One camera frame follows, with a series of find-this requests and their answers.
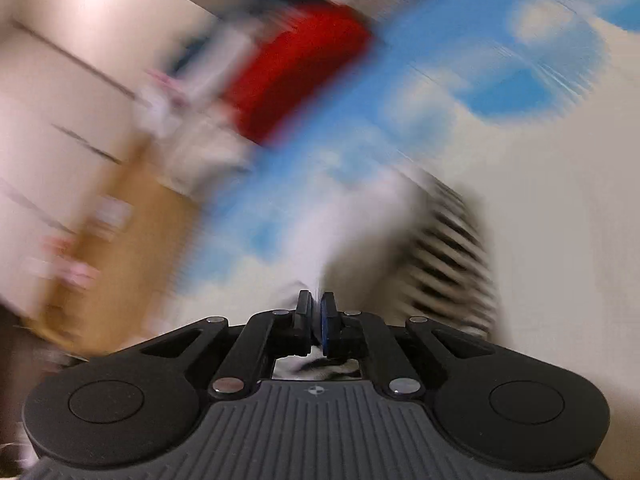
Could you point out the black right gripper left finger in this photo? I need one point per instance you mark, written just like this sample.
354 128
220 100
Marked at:
140 402

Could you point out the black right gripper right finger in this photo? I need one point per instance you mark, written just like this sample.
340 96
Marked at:
507 409

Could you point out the black white striped garment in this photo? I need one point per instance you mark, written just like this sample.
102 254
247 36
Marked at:
425 259

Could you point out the cream folded blanket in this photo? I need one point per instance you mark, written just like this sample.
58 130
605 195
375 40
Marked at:
205 151

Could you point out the white folded cloth stack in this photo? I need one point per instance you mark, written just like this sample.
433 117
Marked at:
192 83

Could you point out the blue white patterned bedsheet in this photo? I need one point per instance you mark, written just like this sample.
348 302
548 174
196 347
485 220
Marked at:
527 108

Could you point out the red fuzzy folded blanket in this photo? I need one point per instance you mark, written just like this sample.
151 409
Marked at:
317 40

